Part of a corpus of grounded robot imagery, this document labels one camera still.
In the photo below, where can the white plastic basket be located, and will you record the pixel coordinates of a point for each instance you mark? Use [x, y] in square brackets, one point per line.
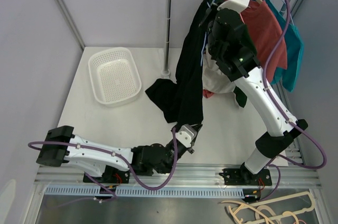
[114, 77]

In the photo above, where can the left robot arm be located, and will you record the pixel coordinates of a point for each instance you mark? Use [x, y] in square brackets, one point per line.
[108, 164]

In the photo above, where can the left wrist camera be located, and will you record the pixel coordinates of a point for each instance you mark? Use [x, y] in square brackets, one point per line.
[186, 135]

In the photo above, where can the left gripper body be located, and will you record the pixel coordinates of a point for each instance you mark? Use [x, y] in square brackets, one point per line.
[170, 148]

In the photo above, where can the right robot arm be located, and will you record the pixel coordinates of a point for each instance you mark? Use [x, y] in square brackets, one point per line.
[281, 126]

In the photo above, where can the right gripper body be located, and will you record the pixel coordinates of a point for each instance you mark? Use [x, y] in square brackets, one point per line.
[207, 21]

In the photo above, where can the green and white t shirt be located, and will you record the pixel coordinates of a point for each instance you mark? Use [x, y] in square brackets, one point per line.
[230, 53]

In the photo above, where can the red t shirt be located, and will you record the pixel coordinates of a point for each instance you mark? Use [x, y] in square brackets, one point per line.
[264, 30]

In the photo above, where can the black t shirt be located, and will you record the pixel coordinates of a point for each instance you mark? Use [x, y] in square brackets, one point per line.
[181, 101]

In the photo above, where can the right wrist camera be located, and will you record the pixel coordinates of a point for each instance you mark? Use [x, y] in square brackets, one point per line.
[235, 5]

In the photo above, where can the slotted cable duct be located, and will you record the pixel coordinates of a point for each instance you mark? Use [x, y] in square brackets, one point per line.
[136, 191]

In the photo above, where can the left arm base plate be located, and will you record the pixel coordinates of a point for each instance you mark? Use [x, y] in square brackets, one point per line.
[113, 176]

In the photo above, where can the pile of spare hangers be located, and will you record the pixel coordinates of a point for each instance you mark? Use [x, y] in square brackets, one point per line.
[263, 213]

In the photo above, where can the teal t shirt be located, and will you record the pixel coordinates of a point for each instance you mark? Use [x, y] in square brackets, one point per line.
[295, 51]

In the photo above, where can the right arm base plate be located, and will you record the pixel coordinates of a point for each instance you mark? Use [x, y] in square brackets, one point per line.
[233, 176]

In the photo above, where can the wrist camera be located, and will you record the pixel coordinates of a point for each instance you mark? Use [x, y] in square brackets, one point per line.
[186, 135]
[235, 5]

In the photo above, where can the light blue wire hanger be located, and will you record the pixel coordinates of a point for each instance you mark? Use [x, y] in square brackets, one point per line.
[205, 34]

